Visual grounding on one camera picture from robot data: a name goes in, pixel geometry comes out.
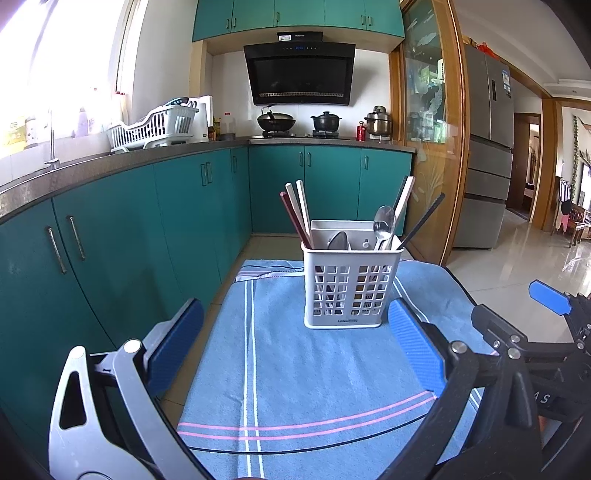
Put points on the small dark condiment bottles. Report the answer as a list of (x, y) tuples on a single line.
[(214, 133)]

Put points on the white dish rack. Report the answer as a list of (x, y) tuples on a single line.
[(152, 129)]

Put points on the red bottle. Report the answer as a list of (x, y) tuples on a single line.
[(360, 132)]

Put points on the pale purple bottle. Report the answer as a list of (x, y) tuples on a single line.
[(83, 123)]

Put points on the black wok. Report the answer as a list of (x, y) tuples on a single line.
[(276, 122)]

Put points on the red ornament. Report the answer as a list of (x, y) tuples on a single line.
[(484, 47)]

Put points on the white lattice utensil holder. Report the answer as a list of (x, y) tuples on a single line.
[(323, 318)]

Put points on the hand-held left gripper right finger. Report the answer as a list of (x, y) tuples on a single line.
[(415, 344)]

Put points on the green vine garland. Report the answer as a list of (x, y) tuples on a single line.
[(576, 145)]

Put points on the yellow box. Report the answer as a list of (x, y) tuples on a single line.
[(14, 134)]

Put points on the grey kitchen countertop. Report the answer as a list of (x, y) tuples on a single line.
[(129, 159)]

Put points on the white bottle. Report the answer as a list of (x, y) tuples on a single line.
[(30, 133)]

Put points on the clear oil bottle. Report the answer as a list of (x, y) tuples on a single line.
[(228, 127)]

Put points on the stainless steel pot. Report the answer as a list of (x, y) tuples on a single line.
[(378, 123)]

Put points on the silver refrigerator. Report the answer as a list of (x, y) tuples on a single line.
[(487, 161)]

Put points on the wooden chair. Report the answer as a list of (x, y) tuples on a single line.
[(577, 228)]

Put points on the teal wall cabinets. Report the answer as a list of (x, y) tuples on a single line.
[(295, 16)]

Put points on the gas stove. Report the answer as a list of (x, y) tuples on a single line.
[(300, 135)]

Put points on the white cutting board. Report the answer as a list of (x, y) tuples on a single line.
[(205, 115)]

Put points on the black lidded pot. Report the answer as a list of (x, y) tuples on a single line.
[(326, 123)]

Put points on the wooden framed glass sliding door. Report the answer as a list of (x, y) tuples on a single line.
[(429, 138)]

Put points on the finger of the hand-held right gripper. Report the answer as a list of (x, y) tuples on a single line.
[(549, 297), (494, 325)]

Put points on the kitchen window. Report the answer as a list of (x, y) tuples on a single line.
[(60, 60)]

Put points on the steel faucet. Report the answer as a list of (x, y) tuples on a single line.
[(51, 143)]

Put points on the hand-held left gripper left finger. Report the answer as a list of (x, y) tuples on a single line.
[(178, 344)]

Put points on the black range hood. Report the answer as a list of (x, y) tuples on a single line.
[(300, 74)]

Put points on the teal base cabinets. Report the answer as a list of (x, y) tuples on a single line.
[(138, 230)]

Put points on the teal bowl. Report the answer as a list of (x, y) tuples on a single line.
[(178, 102)]

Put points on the blue striped towel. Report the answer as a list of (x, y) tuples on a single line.
[(286, 369)]

